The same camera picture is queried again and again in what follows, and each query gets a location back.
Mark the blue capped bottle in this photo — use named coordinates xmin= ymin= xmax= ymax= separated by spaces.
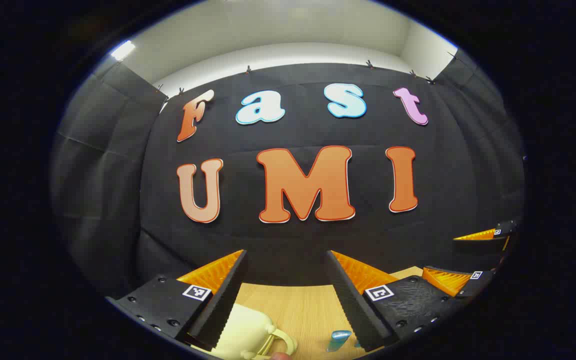
xmin=326 ymin=329 xmax=353 ymax=353

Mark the ceiling light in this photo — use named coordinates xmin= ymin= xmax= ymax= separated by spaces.
xmin=110 ymin=40 xmax=137 ymax=62

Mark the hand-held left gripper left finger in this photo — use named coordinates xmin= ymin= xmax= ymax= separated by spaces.
xmin=105 ymin=249 xmax=249 ymax=352

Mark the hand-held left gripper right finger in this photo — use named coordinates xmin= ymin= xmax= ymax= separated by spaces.
xmin=324 ymin=250 xmax=470 ymax=353

